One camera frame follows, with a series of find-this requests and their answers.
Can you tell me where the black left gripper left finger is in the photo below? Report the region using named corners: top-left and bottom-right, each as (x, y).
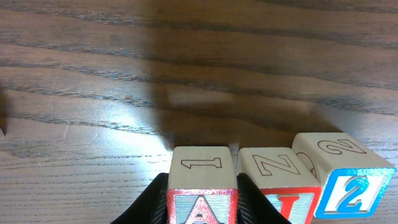
top-left (111, 172), bottom-right (169, 224)

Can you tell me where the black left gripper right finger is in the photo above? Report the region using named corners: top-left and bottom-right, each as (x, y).
top-left (236, 173), bottom-right (290, 224)

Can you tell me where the red letter I block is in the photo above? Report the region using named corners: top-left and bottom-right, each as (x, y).
top-left (238, 147), bottom-right (322, 224)

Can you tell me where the red letter A block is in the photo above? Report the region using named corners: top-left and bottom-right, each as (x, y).
top-left (167, 146), bottom-right (239, 224)

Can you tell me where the blue number 2 block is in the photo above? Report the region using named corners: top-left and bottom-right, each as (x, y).
top-left (292, 133), bottom-right (396, 219)

